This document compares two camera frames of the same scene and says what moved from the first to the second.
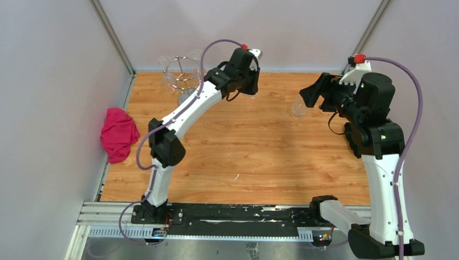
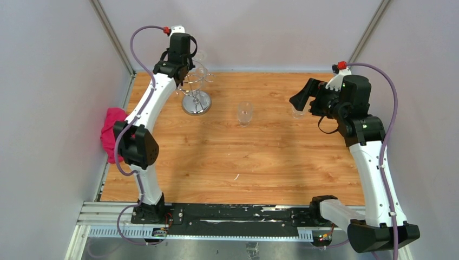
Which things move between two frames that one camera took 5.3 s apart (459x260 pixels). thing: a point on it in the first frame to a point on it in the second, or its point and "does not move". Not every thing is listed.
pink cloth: [119, 132] does not move
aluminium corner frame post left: [103, 17] does not move
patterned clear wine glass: [299, 109] does not move
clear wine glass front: [250, 96] to [245, 110]
